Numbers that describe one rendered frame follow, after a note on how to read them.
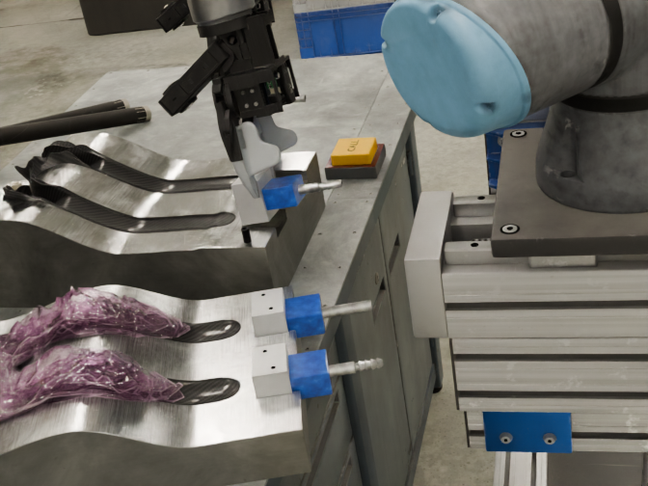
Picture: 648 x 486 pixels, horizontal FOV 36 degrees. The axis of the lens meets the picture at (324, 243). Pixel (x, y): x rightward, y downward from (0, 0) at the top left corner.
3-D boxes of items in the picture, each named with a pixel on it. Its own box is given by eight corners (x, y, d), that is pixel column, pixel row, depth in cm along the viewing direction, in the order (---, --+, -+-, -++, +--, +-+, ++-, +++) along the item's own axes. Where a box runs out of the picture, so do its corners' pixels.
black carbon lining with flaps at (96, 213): (266, 185, 139) (253, 121, 134) (230, 245, 126) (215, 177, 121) (43, 192, 148) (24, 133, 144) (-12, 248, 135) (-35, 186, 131)
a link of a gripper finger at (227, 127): (237, 161, 117) (223, 86, 116) (226, 163, 118) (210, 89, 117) (253, 157, 121) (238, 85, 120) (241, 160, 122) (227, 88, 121)
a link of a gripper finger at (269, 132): (306, 175, 125) (282, 112, 121) (262, 183, 127) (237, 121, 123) (310, 163, 128) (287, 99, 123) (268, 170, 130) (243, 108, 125)
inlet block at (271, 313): (372, 312, 115) (365, 273, 113) (377, 337, 111) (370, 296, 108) (259, 331, 116) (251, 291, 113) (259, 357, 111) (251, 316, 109)
